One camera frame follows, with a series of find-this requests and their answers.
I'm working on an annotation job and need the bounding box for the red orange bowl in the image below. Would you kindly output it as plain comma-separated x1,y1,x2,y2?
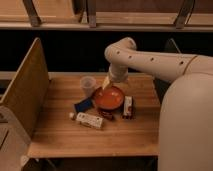
93,86,124,110

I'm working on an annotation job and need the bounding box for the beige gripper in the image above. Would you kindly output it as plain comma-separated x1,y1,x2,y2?
102,64,128,90

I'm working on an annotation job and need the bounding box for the right dark side panel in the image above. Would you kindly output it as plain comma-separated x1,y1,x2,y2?
153,38,181,102

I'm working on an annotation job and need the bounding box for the white box with cap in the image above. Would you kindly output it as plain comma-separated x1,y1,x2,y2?
69,112,103,129

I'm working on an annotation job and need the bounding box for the left wooden side panel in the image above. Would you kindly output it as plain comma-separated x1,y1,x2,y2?
0,38,49,145

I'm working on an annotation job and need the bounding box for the dark red snack wrapper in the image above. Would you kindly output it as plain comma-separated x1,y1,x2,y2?
98,109,114,121

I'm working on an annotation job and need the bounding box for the blue rectangular block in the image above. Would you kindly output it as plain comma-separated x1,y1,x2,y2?
74,98,93,113

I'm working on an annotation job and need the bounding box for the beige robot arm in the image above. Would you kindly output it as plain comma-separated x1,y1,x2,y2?
104,37,213,171

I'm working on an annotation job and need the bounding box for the upper wooden shelf rack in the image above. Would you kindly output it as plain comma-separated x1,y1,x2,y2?
0,0,213,32

